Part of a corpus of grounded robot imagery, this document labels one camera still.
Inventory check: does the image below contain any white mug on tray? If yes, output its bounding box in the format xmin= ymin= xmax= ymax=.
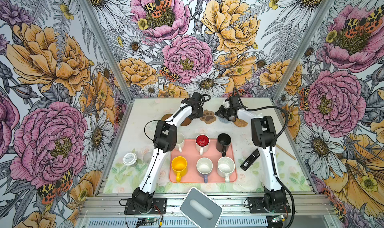
xmin=217 ymin=157 xmax=236 ymax=183

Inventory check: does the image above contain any rattan woven round coaster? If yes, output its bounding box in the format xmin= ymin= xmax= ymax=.
xmin=234 ymin=119 xmax=248 ymax=128

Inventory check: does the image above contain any pink tray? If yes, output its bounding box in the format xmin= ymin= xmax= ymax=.
xmin=171 ymin=139 xmax=237 ymax=184

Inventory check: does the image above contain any red inside white mug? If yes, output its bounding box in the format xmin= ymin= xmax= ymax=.
xmin=195 ymin=135 xmax=210 ymax=156

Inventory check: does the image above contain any white mug off tray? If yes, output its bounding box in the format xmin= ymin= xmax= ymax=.
xmin=175 ymin=133 xmax=185 ymax=153

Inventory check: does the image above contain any paw shaped cork coaster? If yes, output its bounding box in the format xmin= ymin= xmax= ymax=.
xmin=200 ymin=110 xmax=217 ymax=125

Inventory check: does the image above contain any green circuit board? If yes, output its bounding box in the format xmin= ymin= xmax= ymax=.
xmin=136 ymin=218 xmax=157 ymax=228

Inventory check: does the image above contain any jar lid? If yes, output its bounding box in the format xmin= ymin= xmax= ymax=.
xmin=123 ymin=152 xmax=138 ymax=167

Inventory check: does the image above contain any yellow mug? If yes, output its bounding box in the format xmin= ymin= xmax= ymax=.
xmin=171 ymin=156 xmax=188 ymax=183

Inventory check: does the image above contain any grey white box device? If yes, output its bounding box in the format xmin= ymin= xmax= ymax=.
xmin=180 ymin=187 xmax=223 ymax=228

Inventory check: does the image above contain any glossy brown round coaster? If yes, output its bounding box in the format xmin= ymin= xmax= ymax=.
xmin=181 ymin=118 xmax=192 ymax=127

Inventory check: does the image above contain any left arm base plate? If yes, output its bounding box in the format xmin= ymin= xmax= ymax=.
xmin=124 ymin=198 xmax=168 ymax=215

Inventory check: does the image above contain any black mug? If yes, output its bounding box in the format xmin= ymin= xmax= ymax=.
xmin=216 ymin=133 xmax=232 ymax=157

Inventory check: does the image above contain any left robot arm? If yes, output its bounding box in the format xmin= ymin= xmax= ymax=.
xmin=129 ymin=92 xmax=211 ymax=213

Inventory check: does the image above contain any right small circuit board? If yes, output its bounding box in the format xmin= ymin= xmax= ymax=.
xmin=271 ymin=215 xmax=285 ymax=223

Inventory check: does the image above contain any glass jar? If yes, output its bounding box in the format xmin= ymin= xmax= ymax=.
xmin=143 ymin=152 xmax=153 ymax=164

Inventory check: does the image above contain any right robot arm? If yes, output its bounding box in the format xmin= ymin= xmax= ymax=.
xmin=215 ymin=96 xmax=295 ymax=215

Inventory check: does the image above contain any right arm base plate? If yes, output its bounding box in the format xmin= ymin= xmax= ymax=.
xmin=247 ymin=197 xmax=292 ymax=214

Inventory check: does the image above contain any dark brown round coaster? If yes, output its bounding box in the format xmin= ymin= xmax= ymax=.
xmin=161 ymin=113 xmax=173 ymax=122

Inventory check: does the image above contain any wooden mallet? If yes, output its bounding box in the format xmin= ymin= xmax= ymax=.
xmin=276 ymin=145 xmax=297 ymax=160

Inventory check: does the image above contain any purple handled white mug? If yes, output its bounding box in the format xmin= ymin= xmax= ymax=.
xmin=196 ymin=158 xmax=214 ymax=184

